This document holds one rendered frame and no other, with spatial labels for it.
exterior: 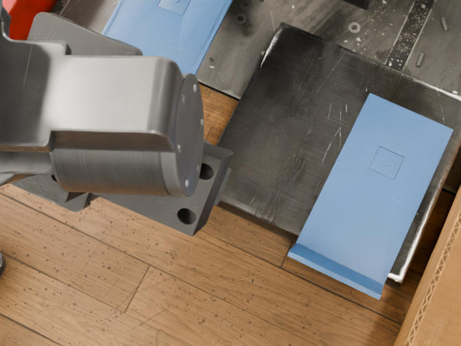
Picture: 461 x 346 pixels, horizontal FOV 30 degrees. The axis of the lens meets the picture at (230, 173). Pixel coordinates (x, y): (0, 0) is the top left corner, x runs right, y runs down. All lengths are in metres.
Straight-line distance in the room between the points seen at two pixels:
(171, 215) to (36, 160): 0.08
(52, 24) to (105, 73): 0.14
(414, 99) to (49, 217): 0.30
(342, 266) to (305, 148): 0.10
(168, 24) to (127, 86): 0.27
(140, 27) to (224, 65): 0.11
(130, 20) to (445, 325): 0.32
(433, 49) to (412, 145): 0.10
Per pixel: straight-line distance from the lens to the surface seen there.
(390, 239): 0.64
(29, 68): 0.39
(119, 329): 0.65
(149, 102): 0.36
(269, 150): 0.66
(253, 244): 0.66
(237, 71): 0.71
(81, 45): 0.50
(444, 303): 0.66
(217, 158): 0.43
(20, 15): 0.71
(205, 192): 0.43
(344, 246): 0.64
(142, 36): 0.63
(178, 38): 0.62
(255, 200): 0.65
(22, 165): 0.40
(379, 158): 0.66
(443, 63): 0.73
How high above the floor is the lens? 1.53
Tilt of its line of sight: 70 degrees down
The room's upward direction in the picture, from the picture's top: 2 degrees counter-clockwise
